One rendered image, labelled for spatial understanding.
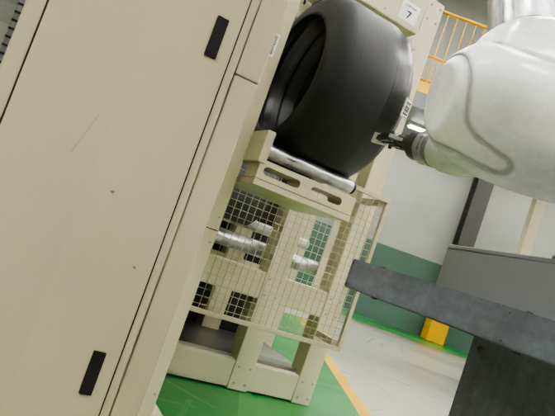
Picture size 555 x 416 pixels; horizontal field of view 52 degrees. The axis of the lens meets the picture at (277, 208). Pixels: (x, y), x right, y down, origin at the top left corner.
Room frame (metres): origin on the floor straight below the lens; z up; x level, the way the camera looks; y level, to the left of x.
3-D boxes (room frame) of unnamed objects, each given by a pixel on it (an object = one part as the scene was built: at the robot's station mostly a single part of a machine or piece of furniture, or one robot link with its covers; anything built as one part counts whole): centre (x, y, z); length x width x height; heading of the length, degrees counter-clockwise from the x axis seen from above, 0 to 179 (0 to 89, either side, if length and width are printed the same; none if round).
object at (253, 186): (1.90, 0.01, 0.80); 0.37 x 0.36 x 0.02; 26
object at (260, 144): (1.83, 0.17, 0.90); 0.40 x 0.03 x 0.10; 26
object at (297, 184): (1.78, -0.05, 0.83); 0.36 x 0.09 x 0.06; 116
